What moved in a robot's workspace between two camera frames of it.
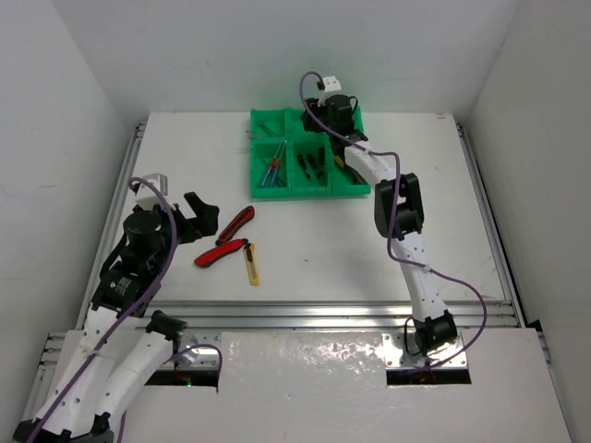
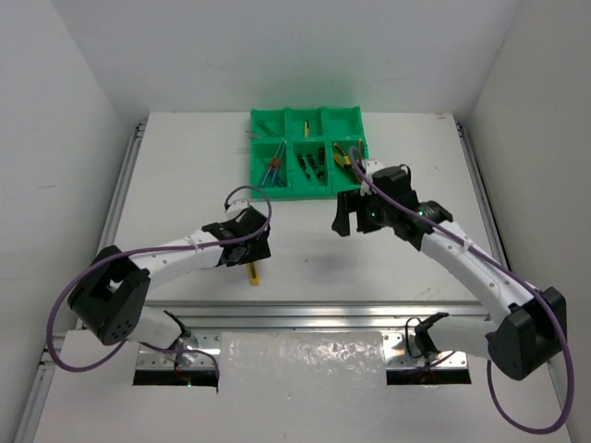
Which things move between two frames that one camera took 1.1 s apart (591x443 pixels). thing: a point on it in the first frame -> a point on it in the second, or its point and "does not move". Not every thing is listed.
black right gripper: (310, 123) -> (350, 201)
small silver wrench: (267, 129) does not move
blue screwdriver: (272, 162) does not move
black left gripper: (183, 223) -> (252, 249)
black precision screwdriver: (302, 162) does not move
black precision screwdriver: (320, 171) does not move
